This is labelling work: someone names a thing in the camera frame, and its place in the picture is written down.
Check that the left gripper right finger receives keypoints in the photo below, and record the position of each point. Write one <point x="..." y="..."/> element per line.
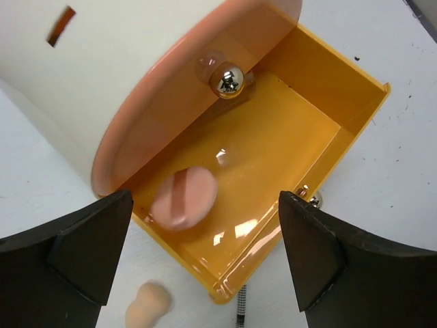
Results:
<point x="344" y="276"/>

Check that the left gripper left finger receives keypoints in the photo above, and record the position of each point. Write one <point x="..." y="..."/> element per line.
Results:
<point x="60" y="273"/>

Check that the beige makeup sponge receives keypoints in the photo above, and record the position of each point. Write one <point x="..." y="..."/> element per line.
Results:
<point x="152" y="302"/>

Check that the grey checkered eyeliner pencil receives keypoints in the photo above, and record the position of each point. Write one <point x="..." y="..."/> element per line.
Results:
<point x="241" y="307"/>

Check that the yellow drawer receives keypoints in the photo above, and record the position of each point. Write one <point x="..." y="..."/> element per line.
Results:
<point x="310" y="105"/>

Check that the cream drawer organizer box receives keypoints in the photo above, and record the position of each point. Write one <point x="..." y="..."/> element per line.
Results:
<point x="81" y="70"/>

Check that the pink top drawer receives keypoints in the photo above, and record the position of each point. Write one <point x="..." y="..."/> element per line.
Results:
<point x="175" y="91"/>

